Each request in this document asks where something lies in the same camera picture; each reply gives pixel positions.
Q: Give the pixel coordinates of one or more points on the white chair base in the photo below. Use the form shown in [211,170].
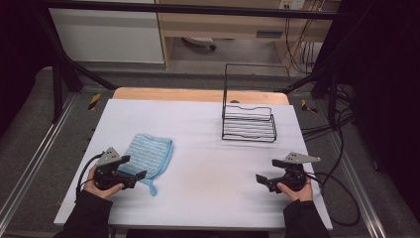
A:
[199,41]

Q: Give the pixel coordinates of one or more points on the black curtain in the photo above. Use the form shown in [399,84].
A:
[383,82]
[20,49]

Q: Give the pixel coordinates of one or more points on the blue striped cloth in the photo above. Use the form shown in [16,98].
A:
[148,152]

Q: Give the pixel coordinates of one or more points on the black frame crossbar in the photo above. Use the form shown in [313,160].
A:
[198,9]

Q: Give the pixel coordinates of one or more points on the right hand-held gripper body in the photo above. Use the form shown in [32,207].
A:
[294,175]

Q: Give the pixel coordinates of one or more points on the yellow black tape marker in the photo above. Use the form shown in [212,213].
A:
[307,106]
[94,101]

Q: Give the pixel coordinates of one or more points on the aluminium floor rail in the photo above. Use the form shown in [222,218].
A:
[36,155]
[360,191]

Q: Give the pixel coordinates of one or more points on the white wall socket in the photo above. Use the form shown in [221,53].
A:
[292,4]

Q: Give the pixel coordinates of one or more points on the white cabinet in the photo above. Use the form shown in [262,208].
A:
[105,36]

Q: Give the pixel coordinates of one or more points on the person's left hand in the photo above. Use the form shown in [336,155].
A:
[96,191]

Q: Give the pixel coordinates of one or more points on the person's right hand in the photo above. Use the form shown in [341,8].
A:
[300,194]

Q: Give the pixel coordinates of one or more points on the wooden table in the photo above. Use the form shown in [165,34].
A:
[165,94]

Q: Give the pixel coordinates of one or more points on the wooden desk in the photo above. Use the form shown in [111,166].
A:
[224,26]

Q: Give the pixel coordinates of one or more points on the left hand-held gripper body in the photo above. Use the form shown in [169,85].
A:
[106,172]

